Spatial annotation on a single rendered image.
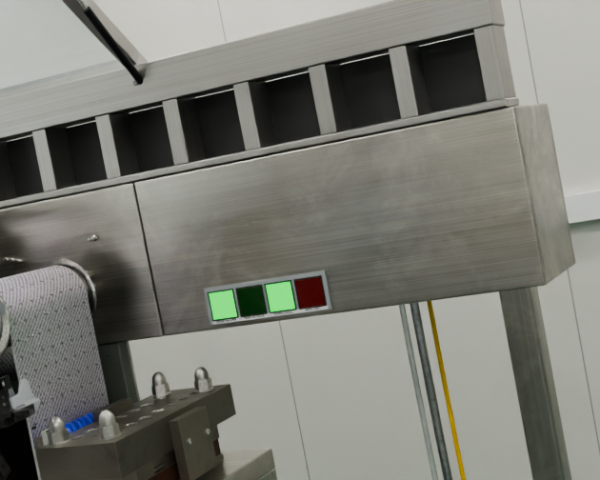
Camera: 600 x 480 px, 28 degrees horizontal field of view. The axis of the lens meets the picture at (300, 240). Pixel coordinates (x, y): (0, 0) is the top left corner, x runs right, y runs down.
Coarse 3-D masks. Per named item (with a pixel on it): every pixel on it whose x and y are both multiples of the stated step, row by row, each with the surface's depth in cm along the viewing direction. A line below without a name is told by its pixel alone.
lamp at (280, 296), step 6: (288, 282) 215; (270, 288) 216; (276, 288) 216; (282, 288) 215; (288, 288) 215; (270, 294) 216; (276, 294) 216; (282, 294) 215; (288, 294) 215; (270, 300) 217; (276, 300) 216; (282, 300) 216; (288, 300) 215; (270, 306) 217; (276, 306) 216; (282, 306) 216; (288, 306) 215; (294, 306) 215
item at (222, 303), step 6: (210, 294) 222; (216, 294) 221; (222, 294) 221; (228, 294) 220; (210, 300) 222; (216, 300) 221; (222, 300) 221; (228, 300) 220; (216, 306) 221; (222, 306) 221; (228, 306) 220; (234, 306) 220; (216, 312) 222; (222, 312) 221; (228, 312) 221; (234, 312) 220; (216, 318) 222; (222, 318) 221
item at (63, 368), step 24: (48, 336) 211; (72, 336) 218; (24, 360) 204; (48, 360) 210; (72, 360) 217; (96, 360) 223; (48, 384) 209; (72, 384) 216; (96, 384) 222; (48, 408) 208; (72, 408) 215; (96, 408) 221
